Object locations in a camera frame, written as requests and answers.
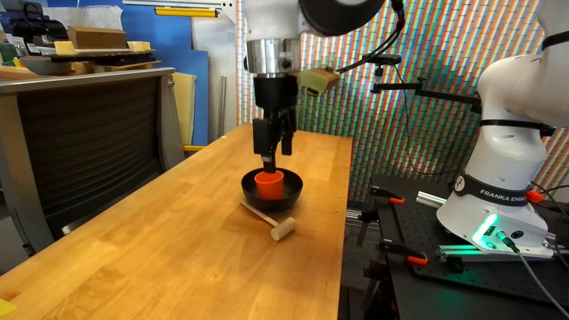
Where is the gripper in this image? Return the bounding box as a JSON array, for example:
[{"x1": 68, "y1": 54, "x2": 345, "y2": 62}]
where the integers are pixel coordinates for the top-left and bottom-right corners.
[{"x1": 252, "y1": 74, "x2": 299, "y2": 174}]

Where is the orange cup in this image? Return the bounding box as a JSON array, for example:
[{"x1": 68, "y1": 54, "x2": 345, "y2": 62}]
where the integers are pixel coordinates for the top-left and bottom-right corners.
[{"x1": 254, "y1": 169, "x2": 285, "y2": 200}]

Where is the black bowl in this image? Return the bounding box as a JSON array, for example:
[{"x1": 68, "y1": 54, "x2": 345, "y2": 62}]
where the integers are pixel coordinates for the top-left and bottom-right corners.
[{"x1": 241, "y1": 167, "x2": 304, "y2": 212}]

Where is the grey bowl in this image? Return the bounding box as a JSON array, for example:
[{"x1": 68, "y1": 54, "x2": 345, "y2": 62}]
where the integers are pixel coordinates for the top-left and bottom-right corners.
[{"x1": 20, "y1": 56, "x2": 74, "y2": 76}]

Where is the wooden mallet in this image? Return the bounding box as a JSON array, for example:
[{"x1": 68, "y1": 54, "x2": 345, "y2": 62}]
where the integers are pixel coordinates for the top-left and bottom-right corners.
[{"x1": 240, "y1": 200, "x2": 297, "y2": 242}]

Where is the yellow foam sheet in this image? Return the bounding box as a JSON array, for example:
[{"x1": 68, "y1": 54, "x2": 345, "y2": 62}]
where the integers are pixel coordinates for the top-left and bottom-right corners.
[{"x1": 172, "y1": 72, "x2": 196, "y2": 145}]

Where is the blue board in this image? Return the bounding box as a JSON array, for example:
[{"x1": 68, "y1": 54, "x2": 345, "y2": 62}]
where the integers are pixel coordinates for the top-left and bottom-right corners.
[{"x1": 47, "y1": 0, "x2": 209, "y2": 146}]

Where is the yellow bar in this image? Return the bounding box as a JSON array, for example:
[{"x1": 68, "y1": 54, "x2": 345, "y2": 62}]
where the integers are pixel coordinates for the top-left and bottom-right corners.
[{"x1": 154, "y1": 7, "x2": 220, "y2": 18}]

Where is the colourful patterned backdrop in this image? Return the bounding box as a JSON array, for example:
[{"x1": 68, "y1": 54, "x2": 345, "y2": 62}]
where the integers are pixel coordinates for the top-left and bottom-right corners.
[{"x1": 236, "y1": 0, "x2": 569, "y2": 203}]

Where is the grey cabinet with tambour door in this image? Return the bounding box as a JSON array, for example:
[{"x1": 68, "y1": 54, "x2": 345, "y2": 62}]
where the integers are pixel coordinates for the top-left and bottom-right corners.
[{"x1": 0, "y1": 67, "x2": 185, "y2": 259}]

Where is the cardboard box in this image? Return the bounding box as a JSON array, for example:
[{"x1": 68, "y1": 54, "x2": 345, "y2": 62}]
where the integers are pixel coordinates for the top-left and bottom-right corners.
[{"x1": 67, "y1": 25, "x2": 130, "y2": 50}]

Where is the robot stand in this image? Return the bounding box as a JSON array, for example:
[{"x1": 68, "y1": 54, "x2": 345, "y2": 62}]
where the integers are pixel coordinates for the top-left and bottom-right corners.
[{"x1": 356, "y1": 173, "x2": 569, "y2": 320}]

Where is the black bag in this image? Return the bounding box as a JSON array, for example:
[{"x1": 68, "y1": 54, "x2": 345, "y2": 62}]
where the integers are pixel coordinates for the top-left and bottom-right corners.
[{"x1": 10, "y1": 1, "x2": 70, "y2": 46}]

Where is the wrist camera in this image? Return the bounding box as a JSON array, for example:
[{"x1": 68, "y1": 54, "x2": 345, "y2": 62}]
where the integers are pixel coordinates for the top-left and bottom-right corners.
[{"x1": 297, "y1": 67, "x2": 342, "y2": 96}]

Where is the camera on mount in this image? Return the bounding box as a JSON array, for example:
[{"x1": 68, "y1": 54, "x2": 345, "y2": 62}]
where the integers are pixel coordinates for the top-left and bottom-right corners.
[{"x1": 361, "y1": 53, "x2": 483, "y2": 114}]

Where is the short aluminium rail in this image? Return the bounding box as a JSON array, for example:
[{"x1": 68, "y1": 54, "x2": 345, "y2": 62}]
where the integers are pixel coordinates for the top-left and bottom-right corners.
[{"x1": 415, "y1": 191, "x2": 448, "y2": 209}]

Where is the long aluminium rail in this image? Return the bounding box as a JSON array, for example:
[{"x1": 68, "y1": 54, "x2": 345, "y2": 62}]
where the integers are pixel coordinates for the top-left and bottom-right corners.
[{"x1": 435, "y1": 244, "x2": 556, "y2": 264}]

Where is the grey cable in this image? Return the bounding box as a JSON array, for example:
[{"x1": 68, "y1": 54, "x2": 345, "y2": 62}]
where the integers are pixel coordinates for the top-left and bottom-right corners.
[{"x1": 497, "y1": 230, "x2": 569, "y2": 317}]

